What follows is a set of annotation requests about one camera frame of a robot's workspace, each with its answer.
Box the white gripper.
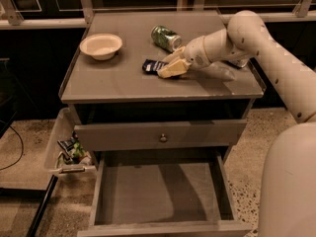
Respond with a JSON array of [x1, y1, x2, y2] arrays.
[[158, 36, 210, 78]]

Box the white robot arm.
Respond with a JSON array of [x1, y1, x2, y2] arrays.
[[158, 10, 316, 237]]

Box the grey drawer cabinet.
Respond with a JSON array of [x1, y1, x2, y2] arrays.
[[58, 11, 267, 237]]

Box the grey top drawer with knob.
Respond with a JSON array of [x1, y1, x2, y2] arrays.
[[74, 119, 246, 151]]

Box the open grey middle drawer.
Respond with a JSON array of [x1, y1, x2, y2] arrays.
[[77, 148, 251, 237]]

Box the green soda can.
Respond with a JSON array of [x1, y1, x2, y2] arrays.
[[151, 26, 182, 52]]

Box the crushed silver can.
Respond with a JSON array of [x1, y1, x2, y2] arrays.
[[229, 59, 248, 69]]

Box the white paper bowl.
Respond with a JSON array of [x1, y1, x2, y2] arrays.
[[79, 34, 122, 60]]

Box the snack packets in bin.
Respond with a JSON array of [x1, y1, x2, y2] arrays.
[[56, 131, 92, 167]]

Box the clear plastic bin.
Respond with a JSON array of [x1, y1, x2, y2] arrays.
[[44, 108, 96, 177]]

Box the black floor stand bar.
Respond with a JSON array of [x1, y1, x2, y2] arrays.
[[26, 175, 58, 237]]

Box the metal railing frame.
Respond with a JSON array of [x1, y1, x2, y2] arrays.
[[0, 0, 316, 29]]

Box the black cable on floor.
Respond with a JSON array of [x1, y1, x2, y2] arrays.
[[0, 119, 26, 172]]

